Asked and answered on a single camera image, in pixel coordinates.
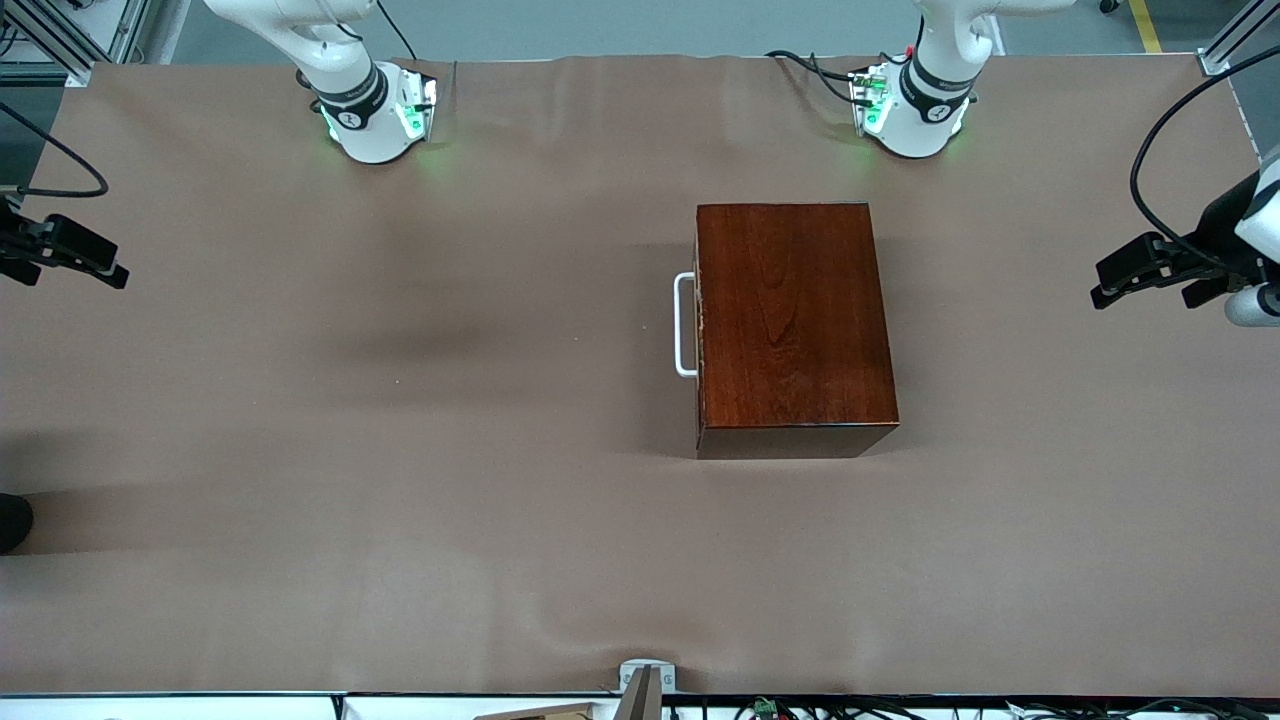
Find brown cardboard piece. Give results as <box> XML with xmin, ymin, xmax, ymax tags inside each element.
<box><xmin>475</xmin><ymin>703</ymin><xmax>603</xmax><ymax>720</ymax></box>

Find dark brown wooden cabinet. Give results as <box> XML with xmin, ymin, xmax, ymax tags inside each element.
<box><xmin>695</xmin><ymin>202</ymin><xmax>899</xmax><ymax>459</ymax></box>

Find black base cable bundle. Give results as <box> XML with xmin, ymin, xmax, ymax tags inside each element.
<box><xmin>765</xmin><ymin>50</ymin><xmax>871</xmax><ymax>103</ymax></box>

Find thin black base cable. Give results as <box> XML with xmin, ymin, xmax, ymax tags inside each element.
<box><xmin>375</xmin><ymin>0</ymin><xmax>419</xmax><ymax>61</ymax></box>

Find grey metal camera mount bracket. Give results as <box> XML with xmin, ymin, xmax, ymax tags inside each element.
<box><xmin>618</xmin><ymin>658</ymin><xmax>677</xmax><ymax>720</ymax></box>

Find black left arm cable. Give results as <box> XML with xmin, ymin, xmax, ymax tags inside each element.
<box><xmin>1130</xmin><ymin>45</ymin><xmax>1280</xmax><ymax>276</ymax></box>

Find light wood drawer white handle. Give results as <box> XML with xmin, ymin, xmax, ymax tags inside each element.
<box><xmin>674</xmin><ymin>272</ymin><xmax>701</xmax><ymax>379</ymax></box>

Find aluminium frame profile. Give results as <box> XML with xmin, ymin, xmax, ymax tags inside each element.
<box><xmin>0</xmin><ymin>0</ymin><xmax>151</xmax><ymax>87</ymax></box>
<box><xmin>1200</xmin><ymin>0</ymin><xmax>1280</xmax><ymax>77</ymax></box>

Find black ribbed round knob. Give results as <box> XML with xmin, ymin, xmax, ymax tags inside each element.
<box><xmin>0</xmin><ymin>493</ymin><xmax>34</xmax><ymax>554</ymax></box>

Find tangled black cables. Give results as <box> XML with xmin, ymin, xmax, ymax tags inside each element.
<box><xmin>735</xmin><ymin>697</ymin><xmax>1280</xmax><ymax>720</ymax></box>

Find white table frame rail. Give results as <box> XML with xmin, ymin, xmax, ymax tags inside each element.
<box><xmin>0</xmin><ymin>692</ymin><xmax>621</xmax><ymax>720</ymax></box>

